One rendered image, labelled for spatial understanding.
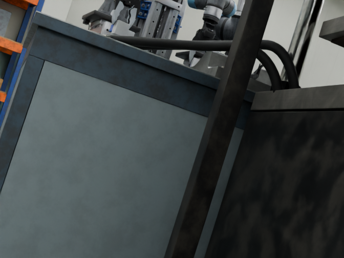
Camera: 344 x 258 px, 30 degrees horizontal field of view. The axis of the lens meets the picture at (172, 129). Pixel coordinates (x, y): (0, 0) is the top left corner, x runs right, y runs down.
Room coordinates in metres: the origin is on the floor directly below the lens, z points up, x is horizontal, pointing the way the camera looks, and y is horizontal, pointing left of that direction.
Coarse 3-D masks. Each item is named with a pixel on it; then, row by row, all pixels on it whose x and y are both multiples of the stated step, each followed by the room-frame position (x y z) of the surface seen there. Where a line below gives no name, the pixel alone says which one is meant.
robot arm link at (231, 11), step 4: (232, 0) 2.81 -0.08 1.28; (228, 4) 2.75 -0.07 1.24; (232, 4) 2.78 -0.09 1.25; (224, 8) 2.75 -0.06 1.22; (228, 8) 2.77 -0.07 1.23; (232, 8) 2.79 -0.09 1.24; (236, 8) 2.83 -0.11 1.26; (224, 12) 2.79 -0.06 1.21; (228, 12) 2.80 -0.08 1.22; (232, 12) 2.81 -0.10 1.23; (228, 16) 2.84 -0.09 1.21
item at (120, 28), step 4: (120, 20) 2.40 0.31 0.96; (116, 24) 2.41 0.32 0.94; (120, 24) 2.41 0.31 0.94; (124, 24) 2.41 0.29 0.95; (128, 24) 2.42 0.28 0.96; (112, 28) 2.44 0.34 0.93; (116, 28) 2.40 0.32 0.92; (120, 28) 2.41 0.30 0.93; (124, 28) 2.41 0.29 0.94; (128, 28) 2.42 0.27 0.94; (112, 32) 2.42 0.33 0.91; (116, 32) 2.40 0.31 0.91; (120, 32) 2.41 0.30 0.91; (124, 32) 2.42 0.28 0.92
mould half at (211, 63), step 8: (208, 56) 2.29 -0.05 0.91; (216, 56) 2.28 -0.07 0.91; (224, 56) 2.29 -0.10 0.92; (200, 64) 2.36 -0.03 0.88; (208, 64) 2.27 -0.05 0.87; (216, 64) 2.28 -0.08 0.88; (224, 64) 2.29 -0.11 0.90; (208, 72) 2.23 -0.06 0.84; (216, 72) 2.15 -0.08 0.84; (264, 72) 2.33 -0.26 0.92; (256, 80) 2.19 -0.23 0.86; (264, 80) 2.33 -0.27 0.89; (248, 88) 2.19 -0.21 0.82; (256, 88) 2.19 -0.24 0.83; (264, 88) 2.20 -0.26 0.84
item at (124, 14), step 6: (108, 0) 2.84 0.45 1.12; (102, 6) 2.84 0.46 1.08; (108, 6) 2.84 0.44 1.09; (114, 6) 2.82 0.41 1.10; (102, 12) 2.82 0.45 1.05; (108, 12) 2.81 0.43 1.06; (120, 12) 2.83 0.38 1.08; (126, 12) 2.87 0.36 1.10; (120, 18) 2.83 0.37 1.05; (126, 18) 2.87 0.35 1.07
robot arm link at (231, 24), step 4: (240, 0) 2.96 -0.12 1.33; (244, 0) 2.94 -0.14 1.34; (240, 4) 2.95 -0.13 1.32; (240, 8) 2.95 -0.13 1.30; (236, 12) 2.96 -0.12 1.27; (240, 12) 2.95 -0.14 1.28; (232, 16) 2.97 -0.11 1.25; (236, 16) 2.95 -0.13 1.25; (228, 20) 2.99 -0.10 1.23; (232, 20) 2.97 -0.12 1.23; (236, 20) 2.95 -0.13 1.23; (228, 24) 2.98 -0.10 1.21; (232, 24) 2.97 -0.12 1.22; (236, 24) 2.95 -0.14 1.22; (224, 28) 2.98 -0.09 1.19; (228, 28) 2.97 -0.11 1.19; (232, 28) 2.96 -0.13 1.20; (224, 32) 2.99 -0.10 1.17; (228, 32) 2.98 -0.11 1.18; (232, 32) 2.97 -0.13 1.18; (224, 36) 3.00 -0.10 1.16; (228, 36) 2.99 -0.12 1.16; (232, 36) 2.97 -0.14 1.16
